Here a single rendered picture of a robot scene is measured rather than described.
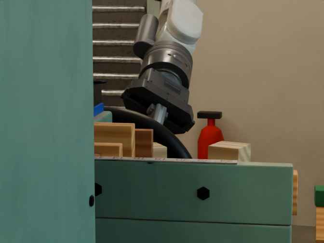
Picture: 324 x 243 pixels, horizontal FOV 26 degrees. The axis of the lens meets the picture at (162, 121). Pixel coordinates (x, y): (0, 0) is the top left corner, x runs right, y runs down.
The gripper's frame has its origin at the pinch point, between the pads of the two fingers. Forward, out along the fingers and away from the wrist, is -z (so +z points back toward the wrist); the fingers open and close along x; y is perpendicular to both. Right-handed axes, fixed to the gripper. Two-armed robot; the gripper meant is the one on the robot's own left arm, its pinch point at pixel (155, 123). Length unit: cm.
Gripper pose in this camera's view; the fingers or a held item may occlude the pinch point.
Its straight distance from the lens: 110.9
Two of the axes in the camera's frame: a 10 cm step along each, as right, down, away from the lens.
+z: 1.2, -6.2, 7.7
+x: -8.4, -4.8, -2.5
